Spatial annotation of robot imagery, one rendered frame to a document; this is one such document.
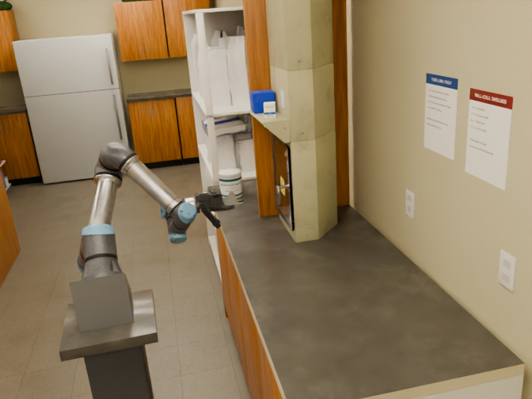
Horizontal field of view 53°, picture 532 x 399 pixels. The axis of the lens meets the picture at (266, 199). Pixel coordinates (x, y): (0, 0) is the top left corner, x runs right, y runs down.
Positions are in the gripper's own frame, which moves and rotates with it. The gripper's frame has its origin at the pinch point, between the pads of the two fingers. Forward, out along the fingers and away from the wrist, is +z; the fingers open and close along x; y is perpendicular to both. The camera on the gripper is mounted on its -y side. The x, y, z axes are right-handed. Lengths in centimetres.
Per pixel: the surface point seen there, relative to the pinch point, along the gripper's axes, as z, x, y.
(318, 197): 34.6, -5.1, -0.5
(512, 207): 65, -94, 22
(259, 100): 14.8, 15.4, 42.0
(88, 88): -107, 483, 2
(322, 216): 36.9, -2.9, -10.9
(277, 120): 17.8, -5.2, 36.4
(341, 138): 59, 31, 16
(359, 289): 34, -55, -21
